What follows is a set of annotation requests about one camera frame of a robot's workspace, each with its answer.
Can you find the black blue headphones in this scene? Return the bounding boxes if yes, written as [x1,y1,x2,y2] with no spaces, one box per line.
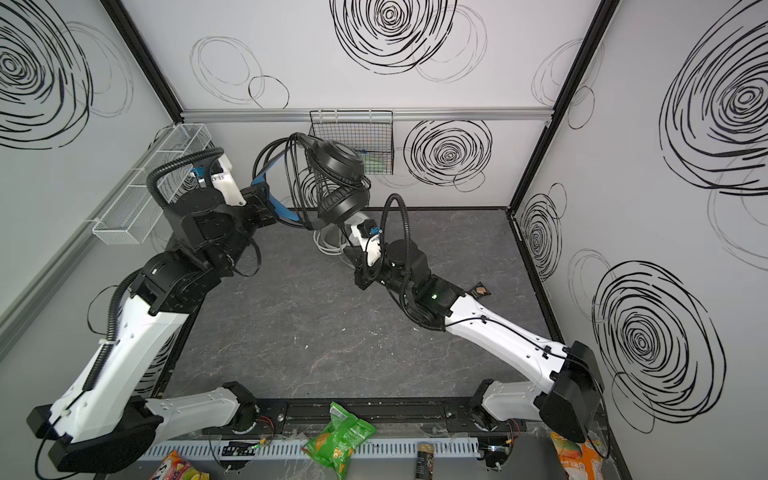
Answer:
[251,132,371,231]

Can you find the white headphones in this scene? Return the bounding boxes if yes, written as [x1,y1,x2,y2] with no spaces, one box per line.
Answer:
[313,225,353,257]

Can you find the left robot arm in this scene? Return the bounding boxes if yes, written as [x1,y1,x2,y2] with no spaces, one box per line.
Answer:
[27,147,271,479]

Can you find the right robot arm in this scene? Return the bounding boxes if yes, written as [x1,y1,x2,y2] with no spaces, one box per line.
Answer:
[339,194,612,459]

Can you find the small dark packet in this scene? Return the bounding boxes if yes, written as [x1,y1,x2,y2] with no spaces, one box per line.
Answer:
[469,282,491,300]

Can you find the green snack bag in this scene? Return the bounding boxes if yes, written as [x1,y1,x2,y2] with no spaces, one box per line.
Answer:
[302,402,376,480]

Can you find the dark can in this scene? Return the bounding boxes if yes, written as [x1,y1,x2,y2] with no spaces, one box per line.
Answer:
[414,443,435,480]

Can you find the colourful snack packet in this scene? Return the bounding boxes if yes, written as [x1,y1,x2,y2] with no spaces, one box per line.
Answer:
[150,451,210,480]

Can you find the orange snack bag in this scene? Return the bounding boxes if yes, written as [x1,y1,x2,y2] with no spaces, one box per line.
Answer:
[550,432,604,480]

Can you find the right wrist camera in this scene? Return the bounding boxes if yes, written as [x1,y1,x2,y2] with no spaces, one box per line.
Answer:
[351,219,382,267]

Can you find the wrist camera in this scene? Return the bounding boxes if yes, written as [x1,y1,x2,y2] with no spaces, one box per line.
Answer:
[351,219,382,267]
[191,154,246,206]

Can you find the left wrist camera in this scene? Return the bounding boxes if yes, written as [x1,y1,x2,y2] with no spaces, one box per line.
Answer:
[191,154,246,206]

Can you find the aluminium wall rail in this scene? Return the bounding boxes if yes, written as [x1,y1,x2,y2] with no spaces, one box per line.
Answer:
[181,106,554,123]

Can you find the black wire basket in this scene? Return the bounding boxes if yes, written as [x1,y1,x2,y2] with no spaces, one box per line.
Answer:
[309,109,395,175]

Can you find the clear wall shelf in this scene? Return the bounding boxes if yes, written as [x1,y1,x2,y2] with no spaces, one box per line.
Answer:
[92,123,212,246]

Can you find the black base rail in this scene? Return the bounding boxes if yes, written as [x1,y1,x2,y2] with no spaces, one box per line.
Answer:
[255,397,539,435]

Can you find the white slotted cable duct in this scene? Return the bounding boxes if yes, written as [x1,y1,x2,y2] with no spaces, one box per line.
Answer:
[139,437,480,462]

